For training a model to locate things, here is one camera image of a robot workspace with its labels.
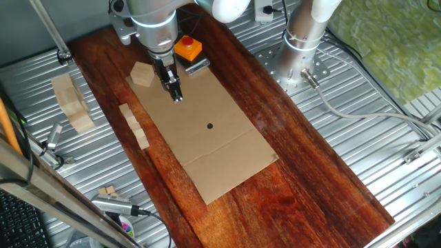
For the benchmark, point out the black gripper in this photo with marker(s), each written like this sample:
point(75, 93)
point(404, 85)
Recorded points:
point(162, 67)

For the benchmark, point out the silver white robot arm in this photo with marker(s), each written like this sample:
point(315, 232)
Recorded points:
point(303, 44)

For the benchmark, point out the large wooden cube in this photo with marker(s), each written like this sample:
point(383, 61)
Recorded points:
point(62, 82)
point(82, 123)
point(142, 74)
point(73, 107)
point(67, 95)

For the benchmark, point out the orange emergency stop button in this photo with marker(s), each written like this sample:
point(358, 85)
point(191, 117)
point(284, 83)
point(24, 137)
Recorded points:
point(187, 50)

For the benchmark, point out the brown cardboard sheet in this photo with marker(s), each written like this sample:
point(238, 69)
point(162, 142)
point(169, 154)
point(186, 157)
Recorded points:
point(213, 155)

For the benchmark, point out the white power strip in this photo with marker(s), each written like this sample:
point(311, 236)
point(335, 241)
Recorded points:
point(260, 15)

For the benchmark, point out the aluminium pole with black foot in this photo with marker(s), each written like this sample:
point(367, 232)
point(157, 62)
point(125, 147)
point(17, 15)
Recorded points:
point(51, 31)

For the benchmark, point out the orange tube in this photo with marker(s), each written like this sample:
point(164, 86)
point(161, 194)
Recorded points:
point(7, 127)

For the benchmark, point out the dark red wooden board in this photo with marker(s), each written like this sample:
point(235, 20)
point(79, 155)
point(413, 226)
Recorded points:
point(310, 193)

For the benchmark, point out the grey cloth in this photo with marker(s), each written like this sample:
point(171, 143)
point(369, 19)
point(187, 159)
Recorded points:
point(81, 241)

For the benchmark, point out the black keyboard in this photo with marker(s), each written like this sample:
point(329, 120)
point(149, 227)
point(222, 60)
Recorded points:
point(20, 224)

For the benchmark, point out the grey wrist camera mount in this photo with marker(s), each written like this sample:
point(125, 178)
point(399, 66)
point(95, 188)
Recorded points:
point(122, 29)

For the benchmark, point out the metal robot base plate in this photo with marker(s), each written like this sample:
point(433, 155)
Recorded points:
point(265, 60)

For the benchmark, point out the silver depth camera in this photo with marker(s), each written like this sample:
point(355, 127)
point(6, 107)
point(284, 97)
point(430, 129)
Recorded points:
point(54, 135)
point(110, 204)

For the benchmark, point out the metal camera mount arm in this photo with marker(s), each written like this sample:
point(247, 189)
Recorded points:
point(67, 160)

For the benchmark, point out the aluminium frame beam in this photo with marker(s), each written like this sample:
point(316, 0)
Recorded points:
point(51, 199)

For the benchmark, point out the aluminium profile with bracket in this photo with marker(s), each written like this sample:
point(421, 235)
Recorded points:
point(423, 148)

